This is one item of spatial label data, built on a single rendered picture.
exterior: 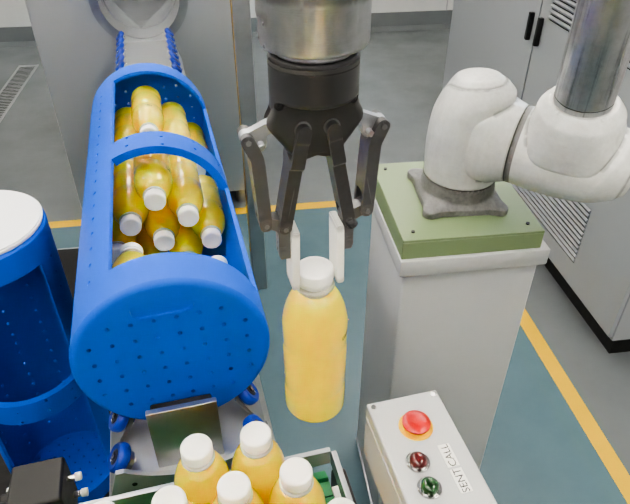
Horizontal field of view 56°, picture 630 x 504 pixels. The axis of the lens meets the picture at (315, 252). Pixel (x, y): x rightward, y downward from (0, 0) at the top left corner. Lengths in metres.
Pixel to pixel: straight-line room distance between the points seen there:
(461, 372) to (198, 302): 0.84
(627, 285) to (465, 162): 1.32
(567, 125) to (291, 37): 0.74
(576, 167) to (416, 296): 0.41
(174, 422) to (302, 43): 0.61
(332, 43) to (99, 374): 0.62
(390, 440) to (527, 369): 1.73
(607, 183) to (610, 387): 1.45
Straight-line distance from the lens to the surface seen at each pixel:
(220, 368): 0.93
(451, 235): 1.23
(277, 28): 0.46
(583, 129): 1.13
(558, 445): 2.28
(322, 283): 0.60
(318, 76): 0.47
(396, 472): 0.76
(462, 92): 1.19
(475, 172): 1.23
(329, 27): 0.45
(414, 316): 1.34
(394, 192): 1.33
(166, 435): 0.94
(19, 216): 1.42
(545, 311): 2.76
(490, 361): 1.53
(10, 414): 1.61
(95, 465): 2.00
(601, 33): 1.05
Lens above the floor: 1.73
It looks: 37 degrees down
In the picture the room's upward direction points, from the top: straight up
